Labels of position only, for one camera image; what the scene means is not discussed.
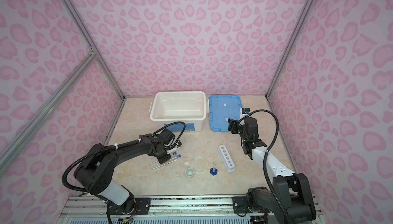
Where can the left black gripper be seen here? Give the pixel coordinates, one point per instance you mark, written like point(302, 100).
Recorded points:
point(164, 160)

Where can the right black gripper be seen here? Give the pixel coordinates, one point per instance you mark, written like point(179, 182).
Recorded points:
point(233, 125)

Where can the blue capped test tube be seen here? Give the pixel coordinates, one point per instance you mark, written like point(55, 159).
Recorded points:
point(178, 156)
point(172, 156)

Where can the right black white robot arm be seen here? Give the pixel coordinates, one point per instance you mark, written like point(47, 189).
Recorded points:
point(287, 194)

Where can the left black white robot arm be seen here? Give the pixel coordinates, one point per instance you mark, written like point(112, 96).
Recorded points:
point(95, 170)

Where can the blue plastic bin lid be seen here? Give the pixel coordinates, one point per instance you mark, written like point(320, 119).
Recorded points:
point(221, 109)

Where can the clear petri dish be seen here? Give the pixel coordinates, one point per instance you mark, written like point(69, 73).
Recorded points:
point(199, 164)

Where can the white test tube rack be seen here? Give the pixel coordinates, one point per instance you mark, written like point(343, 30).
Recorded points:
point(226, 158)

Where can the blue base graduated cylinder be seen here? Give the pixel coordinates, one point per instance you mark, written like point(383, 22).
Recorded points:
point(214, 170)

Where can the white plastic storage bin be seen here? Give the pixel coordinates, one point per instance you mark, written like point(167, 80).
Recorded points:
point(189, 107)

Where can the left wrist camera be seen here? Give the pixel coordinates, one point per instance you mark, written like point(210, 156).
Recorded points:
point(167, 137)

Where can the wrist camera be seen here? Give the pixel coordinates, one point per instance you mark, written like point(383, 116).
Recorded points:
point(167, 137)
point(245, 111)

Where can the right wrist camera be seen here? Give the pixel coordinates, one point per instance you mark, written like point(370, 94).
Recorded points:
point(245, 111)

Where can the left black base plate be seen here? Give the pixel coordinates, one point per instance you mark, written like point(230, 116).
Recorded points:
point(136, 206)

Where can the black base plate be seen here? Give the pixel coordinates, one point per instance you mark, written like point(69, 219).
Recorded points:
point(251, 204)
point(136, 206)

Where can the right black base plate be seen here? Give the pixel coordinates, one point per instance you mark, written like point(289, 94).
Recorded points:
point(251, 204)

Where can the aluminium mounting rail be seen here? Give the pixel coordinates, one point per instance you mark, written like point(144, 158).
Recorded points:
point(164, 209)

